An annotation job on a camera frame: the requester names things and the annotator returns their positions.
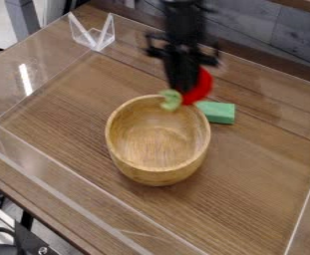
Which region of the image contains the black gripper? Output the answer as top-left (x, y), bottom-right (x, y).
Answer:
top-left (146, 32), bottom-right (221, 93)

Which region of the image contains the red plush strawberry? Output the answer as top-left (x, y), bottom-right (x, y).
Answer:
top-left (158, 66), bottom-right (216, 113)

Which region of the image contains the green sponge block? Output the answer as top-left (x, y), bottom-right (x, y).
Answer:
top-left (196, 101), bottom-right (236, 125)

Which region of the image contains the wooden bowl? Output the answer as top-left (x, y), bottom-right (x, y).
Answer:
top-left (106, 95), bottom-right (212, 186)

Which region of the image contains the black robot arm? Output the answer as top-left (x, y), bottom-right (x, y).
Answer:
top-left (146, 0), bottom-right (221, 93)

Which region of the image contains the black clamp base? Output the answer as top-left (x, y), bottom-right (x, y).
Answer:
top-left (0, 223), bottom-right (62, 255)

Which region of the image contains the clear acrylic tray enclosure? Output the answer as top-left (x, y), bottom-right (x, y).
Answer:
top-left (0, 18), bottom-right (310, 255)

